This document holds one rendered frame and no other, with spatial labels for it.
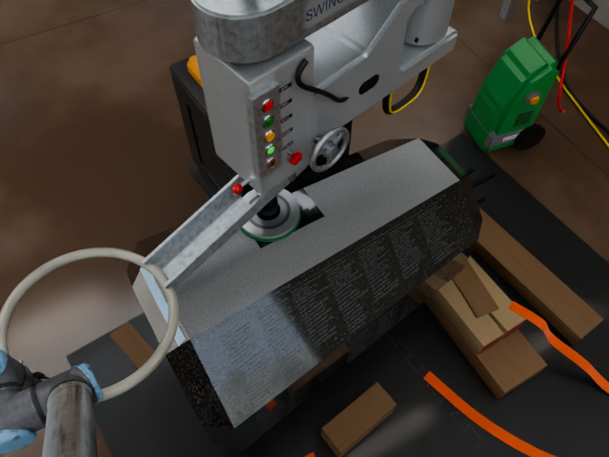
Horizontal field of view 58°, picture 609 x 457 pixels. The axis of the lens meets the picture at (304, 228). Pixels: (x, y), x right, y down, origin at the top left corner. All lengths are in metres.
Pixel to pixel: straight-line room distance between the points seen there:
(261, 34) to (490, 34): 3.05
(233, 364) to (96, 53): 2.69
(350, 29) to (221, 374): 1.08
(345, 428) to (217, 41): 1.59
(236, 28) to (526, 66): 2.07
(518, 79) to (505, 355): 1.37
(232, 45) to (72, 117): 2.46
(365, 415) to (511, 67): 1.86
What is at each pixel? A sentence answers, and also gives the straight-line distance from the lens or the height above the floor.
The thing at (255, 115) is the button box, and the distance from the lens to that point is 1.29.
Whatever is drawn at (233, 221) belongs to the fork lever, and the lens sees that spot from 1.65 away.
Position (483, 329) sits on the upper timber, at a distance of 2.46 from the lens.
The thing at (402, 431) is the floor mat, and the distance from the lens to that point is 2.46.
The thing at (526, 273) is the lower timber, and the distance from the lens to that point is 2.79.
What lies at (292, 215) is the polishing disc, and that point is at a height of 0.85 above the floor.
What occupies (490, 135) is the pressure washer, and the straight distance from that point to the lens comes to 3.20.
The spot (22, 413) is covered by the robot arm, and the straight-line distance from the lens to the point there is 1.30.
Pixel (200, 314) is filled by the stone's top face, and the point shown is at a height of 0.82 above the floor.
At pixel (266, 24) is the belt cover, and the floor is 1.67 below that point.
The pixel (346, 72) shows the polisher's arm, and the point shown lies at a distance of 1.52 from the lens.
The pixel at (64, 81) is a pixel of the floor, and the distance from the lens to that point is 3.86.
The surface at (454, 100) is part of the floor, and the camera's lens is 3.57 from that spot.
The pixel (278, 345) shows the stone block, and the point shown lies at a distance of 1.79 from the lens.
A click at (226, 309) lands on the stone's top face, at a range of 1.72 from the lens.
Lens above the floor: 2.37
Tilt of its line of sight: 57 degrees down
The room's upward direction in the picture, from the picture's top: straight up
